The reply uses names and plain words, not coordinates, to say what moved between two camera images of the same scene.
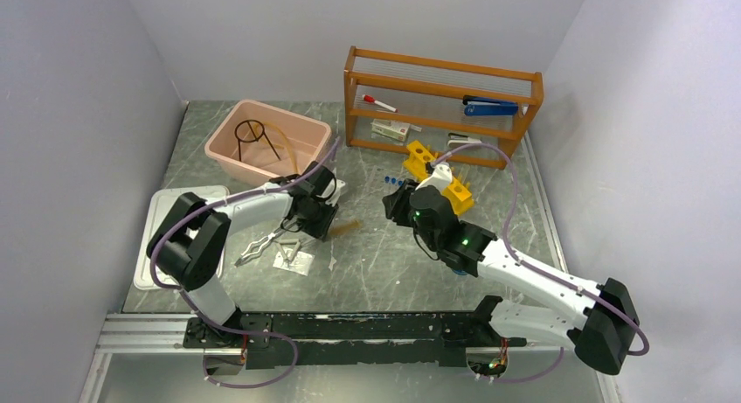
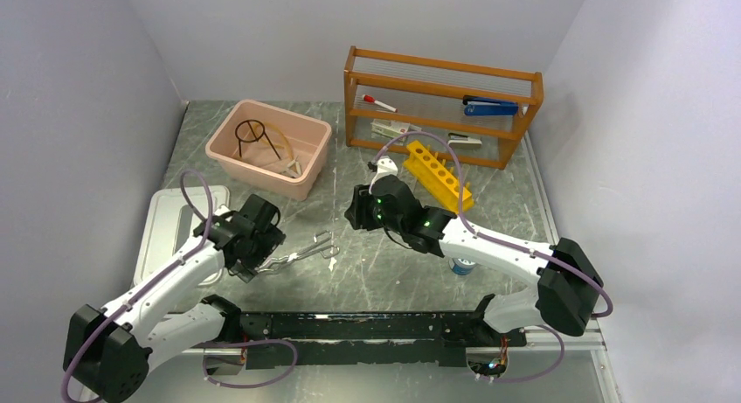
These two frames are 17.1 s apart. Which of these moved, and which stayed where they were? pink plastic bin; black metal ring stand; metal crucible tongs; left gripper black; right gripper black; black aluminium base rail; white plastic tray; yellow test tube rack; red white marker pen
Moved: left gripper black; right gripper black; metal crucible tongs
Stayed: red white marker pen; pink plastic bin; white plastic tray; yellow test tube rack; black metal ring stand; black aluminium base rail
